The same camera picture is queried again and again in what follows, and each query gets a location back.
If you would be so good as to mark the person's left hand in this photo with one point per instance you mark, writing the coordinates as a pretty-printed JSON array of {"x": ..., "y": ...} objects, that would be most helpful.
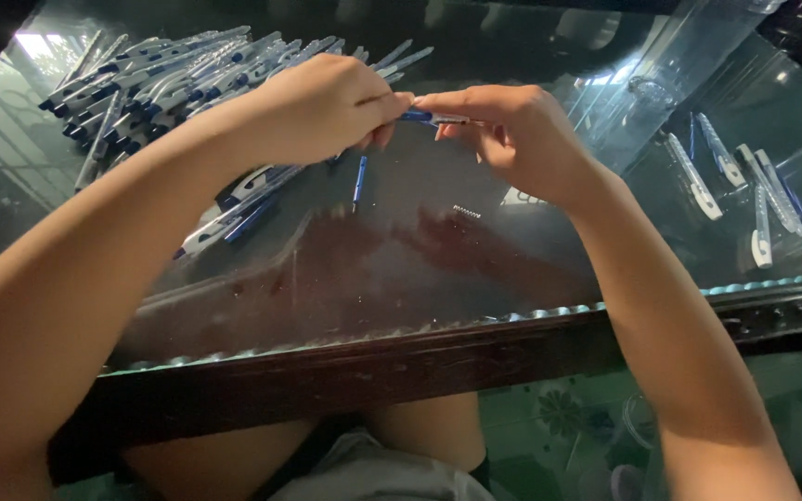
[{"x": 321, "y": 111}]

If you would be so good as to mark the person's right hand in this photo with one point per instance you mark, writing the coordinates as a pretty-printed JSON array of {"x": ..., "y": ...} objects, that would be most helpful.
[{"x": 530, "y": 143}]

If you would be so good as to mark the blue-tipped clear pen barrel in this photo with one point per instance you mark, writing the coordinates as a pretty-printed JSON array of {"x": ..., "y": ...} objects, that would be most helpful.
[{"x": 436, "y": 119}]

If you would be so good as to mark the blue pen refill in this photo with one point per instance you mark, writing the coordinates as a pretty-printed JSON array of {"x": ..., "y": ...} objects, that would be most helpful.
[
  {"x": 251, "y": 220},
  {"x": 359, "y": 182},
  {"x": 691, "y": 138}
]

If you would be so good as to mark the small metal spring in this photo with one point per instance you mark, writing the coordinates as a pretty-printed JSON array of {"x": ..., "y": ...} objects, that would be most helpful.
[{"x": 466, "y": 211}]

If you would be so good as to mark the white blue ballpoint pen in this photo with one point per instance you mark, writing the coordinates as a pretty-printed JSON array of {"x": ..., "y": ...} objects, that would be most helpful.
[
  {"x": 227, "y": 226},
  {"x": 251, "y": 184}
]

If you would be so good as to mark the clear plastic bag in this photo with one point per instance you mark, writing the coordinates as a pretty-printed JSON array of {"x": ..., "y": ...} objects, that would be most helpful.
[{"x": 658, "y": 76}]

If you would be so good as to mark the pile of white blue pens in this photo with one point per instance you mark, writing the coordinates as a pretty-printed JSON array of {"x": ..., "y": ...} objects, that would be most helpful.
[{"x": 164, "y": 87}]

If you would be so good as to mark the clear white-clip pen barrel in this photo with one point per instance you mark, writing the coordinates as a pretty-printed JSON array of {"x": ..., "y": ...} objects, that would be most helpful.
[
  {"x": 787, "y": 191},
  {"x": 768, "y": 191},
  {"x": 761, "y": 233},
  {"x": 720, "y": 149},
  {"x": 695, "y": 179}
]

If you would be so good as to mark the person's legs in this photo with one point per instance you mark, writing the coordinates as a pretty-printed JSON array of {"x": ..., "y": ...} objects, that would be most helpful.
[{"x": 429, "y": 431}]

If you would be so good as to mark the grey shorts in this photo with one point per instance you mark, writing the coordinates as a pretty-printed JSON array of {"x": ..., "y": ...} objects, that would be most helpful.
[{"x": 373, "y": 473}]

